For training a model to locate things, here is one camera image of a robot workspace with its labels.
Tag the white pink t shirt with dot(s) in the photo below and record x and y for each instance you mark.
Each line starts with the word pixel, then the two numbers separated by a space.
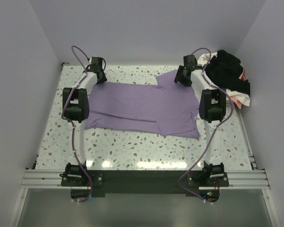
pixel 238 98

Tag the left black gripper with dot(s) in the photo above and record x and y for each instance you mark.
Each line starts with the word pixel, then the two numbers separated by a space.
pixel 103 79

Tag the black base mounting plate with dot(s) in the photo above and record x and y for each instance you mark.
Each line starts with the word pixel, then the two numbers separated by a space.
pixel 99 183

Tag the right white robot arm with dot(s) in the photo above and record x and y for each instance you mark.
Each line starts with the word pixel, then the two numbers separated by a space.
pixel 212 110

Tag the aluminium frame rail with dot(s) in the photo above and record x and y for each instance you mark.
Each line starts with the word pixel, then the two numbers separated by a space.
pixel 49 179

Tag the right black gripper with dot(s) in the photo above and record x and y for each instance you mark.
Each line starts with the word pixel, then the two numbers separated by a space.
pixel 186 83

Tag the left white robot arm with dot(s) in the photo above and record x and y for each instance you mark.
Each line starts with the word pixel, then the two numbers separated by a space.
pixel 75 110

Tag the purple t shirt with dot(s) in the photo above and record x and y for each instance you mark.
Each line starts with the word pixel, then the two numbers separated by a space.
pixel 166 108

